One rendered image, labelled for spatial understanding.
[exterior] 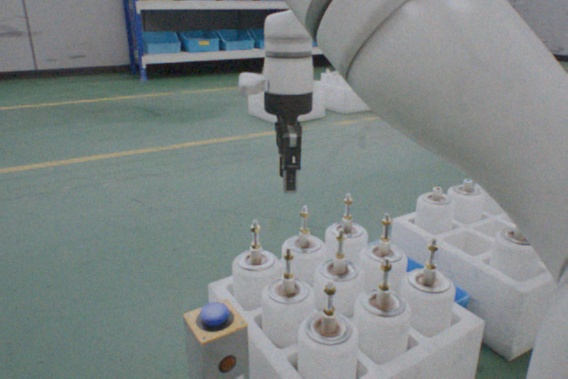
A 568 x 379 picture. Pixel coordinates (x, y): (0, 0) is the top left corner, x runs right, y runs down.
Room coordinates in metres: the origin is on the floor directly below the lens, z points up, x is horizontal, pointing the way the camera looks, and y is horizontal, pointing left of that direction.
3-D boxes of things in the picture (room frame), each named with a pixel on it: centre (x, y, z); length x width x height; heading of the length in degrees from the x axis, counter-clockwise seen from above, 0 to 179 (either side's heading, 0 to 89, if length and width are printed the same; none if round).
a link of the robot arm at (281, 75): (0.67, 0.01, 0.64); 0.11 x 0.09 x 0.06; 96
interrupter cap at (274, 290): (0.67, -0.01, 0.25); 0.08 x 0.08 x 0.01
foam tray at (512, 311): (1.03, -0.56, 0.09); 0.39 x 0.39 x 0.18; 30
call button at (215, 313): (0.51, 0.10, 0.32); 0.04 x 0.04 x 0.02
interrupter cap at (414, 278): (0.70, -0.27, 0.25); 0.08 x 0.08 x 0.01
